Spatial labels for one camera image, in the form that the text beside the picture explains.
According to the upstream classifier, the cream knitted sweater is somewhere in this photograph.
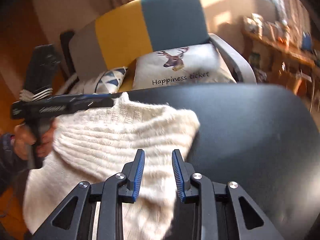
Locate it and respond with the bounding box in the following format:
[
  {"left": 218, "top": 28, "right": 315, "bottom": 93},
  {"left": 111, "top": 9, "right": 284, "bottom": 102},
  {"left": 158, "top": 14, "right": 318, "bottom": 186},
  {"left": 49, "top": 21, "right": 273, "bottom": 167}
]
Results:
[{"left": 23, "top": 93, "right": 200, "bottom": 239}]

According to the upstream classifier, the yellow teal grey armchair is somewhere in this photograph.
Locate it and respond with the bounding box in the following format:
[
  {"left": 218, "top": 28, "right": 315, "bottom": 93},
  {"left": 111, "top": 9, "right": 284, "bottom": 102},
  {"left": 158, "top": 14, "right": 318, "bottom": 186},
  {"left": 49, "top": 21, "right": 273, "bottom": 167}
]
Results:
[{"left": 60, "top": 0, "right": 256, "bottom": 83}]

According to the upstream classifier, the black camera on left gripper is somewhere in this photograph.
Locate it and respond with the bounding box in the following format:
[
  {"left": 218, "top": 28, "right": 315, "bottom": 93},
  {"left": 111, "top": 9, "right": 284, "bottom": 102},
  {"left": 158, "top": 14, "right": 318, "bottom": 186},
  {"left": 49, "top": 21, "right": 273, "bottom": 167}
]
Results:
[{"left": 19, "top": 44, "right": 61, "bottom": 102}]

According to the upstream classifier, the triangle pattern cushion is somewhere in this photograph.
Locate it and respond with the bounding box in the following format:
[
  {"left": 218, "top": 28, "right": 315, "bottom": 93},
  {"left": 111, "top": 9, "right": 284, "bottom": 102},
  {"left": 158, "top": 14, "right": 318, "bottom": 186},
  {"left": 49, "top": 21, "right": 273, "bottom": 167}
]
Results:
[{"left": 94, "top": 67, "right": 127, "bottom": 94}]

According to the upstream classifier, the person's dark sleeved left forearm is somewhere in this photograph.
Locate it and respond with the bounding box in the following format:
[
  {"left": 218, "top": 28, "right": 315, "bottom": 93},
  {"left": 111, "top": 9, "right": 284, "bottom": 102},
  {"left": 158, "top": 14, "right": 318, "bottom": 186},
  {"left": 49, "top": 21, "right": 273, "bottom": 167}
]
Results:
[{"left": 1, "top": 133, "right": 16, "bottom": 195}]

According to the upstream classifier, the white deer print cushion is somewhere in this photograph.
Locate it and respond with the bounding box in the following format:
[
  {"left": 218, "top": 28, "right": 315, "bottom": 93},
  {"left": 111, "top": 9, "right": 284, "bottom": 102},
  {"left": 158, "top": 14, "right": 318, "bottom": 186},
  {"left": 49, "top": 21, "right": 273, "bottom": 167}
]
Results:
[{"left": 132, "top": 43, "right": 236, "bottom": 90}]

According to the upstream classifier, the person's left hand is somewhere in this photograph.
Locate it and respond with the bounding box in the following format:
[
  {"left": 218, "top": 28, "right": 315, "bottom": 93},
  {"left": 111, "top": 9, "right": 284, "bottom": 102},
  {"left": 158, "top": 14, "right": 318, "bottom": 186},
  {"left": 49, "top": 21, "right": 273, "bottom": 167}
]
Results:
[{"left": 13, "top": 119, "right": 56, "bottom": 160}]

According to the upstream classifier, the wooden side table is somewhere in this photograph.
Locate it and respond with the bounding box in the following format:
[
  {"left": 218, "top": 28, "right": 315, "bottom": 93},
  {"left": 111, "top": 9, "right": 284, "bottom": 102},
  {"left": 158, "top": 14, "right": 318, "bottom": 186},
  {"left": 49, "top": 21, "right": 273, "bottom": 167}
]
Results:
[{"left": 241, "top": 29, "right": 318, "bottom": 112}]

